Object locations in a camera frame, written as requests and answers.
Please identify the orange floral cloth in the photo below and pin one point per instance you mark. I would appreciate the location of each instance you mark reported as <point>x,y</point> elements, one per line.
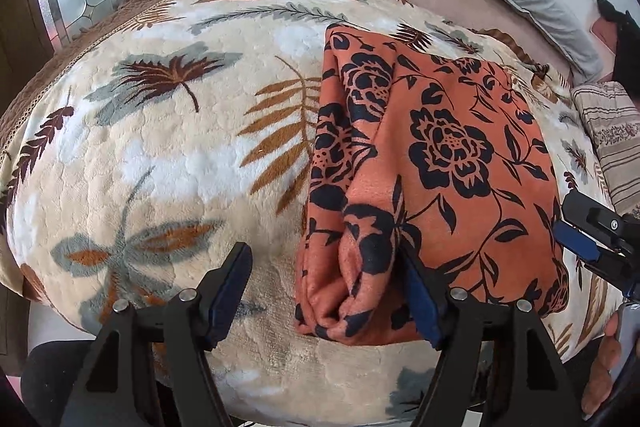
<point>450,157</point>

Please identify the leaf-print fleece blanket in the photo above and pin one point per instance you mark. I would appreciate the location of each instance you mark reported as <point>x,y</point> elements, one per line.
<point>175,167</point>

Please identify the brown quilted bedspread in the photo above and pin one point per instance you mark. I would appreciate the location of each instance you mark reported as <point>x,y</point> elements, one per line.
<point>60,67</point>

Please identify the striped floral pillow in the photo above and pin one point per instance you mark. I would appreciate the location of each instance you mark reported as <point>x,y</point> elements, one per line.
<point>615,137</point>

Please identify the black cloth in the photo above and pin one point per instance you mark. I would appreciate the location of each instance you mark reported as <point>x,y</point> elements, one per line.
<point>627,52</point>

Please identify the person's right hand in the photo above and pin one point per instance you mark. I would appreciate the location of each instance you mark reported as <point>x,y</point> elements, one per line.
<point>605,367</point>

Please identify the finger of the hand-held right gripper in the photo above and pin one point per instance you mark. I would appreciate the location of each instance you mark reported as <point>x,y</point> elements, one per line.
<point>575,239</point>
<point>600,216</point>

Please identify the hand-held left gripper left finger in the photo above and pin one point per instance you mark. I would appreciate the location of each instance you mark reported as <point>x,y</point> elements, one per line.
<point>232,287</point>

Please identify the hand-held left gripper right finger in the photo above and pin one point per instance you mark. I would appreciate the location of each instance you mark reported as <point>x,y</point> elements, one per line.
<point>422,302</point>

